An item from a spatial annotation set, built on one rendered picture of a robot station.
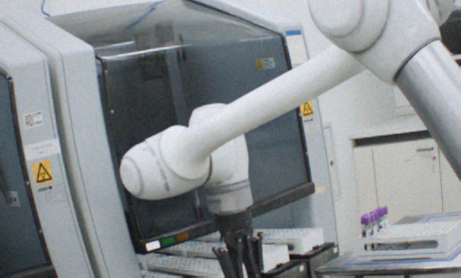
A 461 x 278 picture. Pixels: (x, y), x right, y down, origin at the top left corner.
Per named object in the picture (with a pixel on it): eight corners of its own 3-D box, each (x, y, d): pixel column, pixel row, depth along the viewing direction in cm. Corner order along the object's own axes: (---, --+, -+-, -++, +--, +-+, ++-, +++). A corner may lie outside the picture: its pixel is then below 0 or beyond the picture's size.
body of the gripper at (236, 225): (233, 204, 144) (241, 244, 145) (203, 214, 138) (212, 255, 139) (259, 204, 139) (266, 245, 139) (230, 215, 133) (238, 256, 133)
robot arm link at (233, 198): (194, 188, 138) (200, 216, 138) (225, 187, 132) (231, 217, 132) (226, 178, 144) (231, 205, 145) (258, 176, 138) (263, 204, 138)
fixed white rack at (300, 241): (227, 255, 197) (223, 237, 197) (250, 246, 204) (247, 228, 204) (303, 258, 176) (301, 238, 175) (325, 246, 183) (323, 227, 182)
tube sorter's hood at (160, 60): (48, 237, 180) (13, 31, 177) (192, 197, 222) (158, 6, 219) (144, 255, 143) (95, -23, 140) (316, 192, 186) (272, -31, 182)
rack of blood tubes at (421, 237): (356, 261, 154) (354, 238, 153) (377, 247, 160) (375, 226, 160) (447, 257, 131) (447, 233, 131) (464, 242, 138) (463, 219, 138)
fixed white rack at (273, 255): (190, 269, 186) (185, 250, 186) (214, 260, 193) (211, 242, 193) (266, 276, 165) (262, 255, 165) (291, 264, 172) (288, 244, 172)
